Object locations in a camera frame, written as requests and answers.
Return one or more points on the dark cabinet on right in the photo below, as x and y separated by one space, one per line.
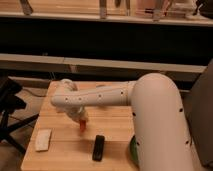
198 106

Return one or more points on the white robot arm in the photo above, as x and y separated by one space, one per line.
160 126

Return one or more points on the black remote control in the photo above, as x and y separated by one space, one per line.
98 148

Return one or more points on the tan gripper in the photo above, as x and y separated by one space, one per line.
78 115

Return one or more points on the green patterned plate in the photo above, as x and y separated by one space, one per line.
133 151

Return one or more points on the white sponge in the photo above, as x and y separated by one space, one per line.
42 140

